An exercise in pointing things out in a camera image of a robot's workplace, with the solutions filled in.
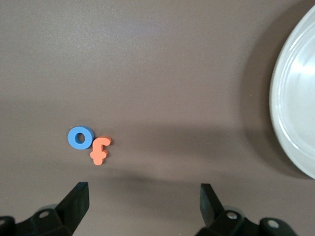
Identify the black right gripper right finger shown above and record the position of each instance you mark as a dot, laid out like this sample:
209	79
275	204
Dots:
211	214

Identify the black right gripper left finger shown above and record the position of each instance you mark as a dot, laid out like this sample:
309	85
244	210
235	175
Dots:
73	209

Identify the orange foam letter f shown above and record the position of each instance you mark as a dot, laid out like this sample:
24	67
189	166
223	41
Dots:
99	153

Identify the blue foam letter o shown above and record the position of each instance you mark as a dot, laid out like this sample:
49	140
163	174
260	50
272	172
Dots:
72	137

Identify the beige round plate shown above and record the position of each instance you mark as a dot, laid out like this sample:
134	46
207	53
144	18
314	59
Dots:
300	98

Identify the brown table cover mat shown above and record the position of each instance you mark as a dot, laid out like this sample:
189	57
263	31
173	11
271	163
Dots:
147	61

